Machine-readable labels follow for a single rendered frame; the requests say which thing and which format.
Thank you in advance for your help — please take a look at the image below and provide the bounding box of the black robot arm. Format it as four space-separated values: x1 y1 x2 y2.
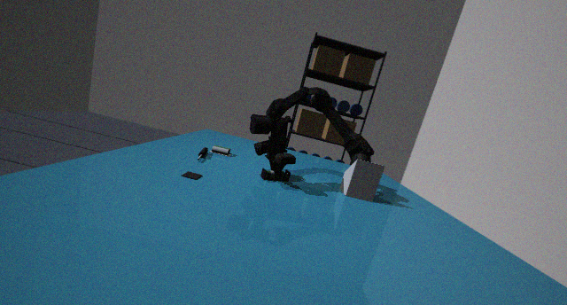
250 87 374 164

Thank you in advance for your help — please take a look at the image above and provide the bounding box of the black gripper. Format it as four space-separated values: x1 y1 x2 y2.
265 134 296 178

